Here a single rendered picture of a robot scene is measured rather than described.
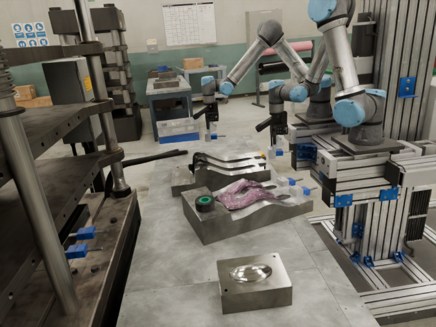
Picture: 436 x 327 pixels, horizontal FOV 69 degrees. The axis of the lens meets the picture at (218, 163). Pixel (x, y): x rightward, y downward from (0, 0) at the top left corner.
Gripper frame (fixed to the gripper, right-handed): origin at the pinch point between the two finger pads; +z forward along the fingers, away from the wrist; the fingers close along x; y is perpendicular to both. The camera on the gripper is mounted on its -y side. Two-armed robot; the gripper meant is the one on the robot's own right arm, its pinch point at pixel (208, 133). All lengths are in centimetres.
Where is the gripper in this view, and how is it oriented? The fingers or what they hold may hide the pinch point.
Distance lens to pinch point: 202.3
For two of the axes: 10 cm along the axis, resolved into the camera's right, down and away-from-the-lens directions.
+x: 0.4, -3.8, 9.2
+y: 10.0, -0.5, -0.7
